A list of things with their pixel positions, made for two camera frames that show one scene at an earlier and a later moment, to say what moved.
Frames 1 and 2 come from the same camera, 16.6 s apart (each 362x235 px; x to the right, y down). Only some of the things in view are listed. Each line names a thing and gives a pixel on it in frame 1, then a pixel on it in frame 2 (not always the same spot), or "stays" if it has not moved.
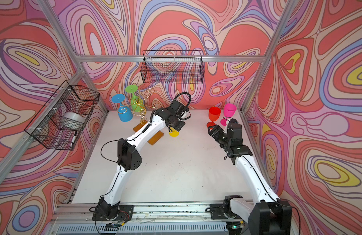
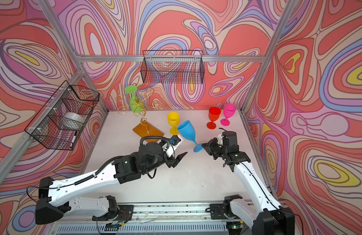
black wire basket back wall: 172,66 stays
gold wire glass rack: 138,105 stays
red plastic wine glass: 214,113 stays
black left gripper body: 177,124 → 169,162
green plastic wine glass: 137,105 stays
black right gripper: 215,135 → 209,146
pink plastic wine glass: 229,109 stays
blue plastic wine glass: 125,112 → 187,131
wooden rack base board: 139,128 stays
